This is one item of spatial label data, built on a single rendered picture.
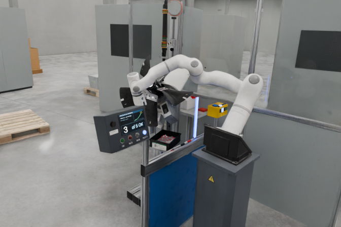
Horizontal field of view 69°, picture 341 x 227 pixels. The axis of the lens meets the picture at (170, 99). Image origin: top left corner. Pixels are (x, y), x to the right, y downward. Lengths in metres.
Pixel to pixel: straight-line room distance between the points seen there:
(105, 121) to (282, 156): 1.70
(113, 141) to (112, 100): 3.63
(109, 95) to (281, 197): 3.45
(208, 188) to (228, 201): 0.14
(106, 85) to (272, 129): 3.34
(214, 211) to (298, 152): 1.04
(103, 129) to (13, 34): 6.29
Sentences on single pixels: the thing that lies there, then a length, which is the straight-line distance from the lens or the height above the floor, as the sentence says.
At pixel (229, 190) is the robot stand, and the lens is 1.54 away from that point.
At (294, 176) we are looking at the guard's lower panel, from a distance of 2.51.
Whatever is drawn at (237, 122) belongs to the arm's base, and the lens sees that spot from 1.53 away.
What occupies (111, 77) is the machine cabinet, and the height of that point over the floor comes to 0.76.
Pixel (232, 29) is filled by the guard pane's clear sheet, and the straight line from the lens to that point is 2.47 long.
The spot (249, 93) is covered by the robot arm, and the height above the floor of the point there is 1.30.
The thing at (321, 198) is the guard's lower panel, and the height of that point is 0.36.
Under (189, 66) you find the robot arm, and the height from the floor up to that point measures 1.44.
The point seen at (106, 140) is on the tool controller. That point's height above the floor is 1.13.
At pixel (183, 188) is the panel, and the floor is 0.48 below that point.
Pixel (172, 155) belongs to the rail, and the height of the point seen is 0.83.
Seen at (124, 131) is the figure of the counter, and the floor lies 1.15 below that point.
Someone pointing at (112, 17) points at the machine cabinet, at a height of 1.83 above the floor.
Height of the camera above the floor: 1.66
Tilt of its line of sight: 16 degrees down
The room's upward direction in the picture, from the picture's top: 2 degrees clockwise
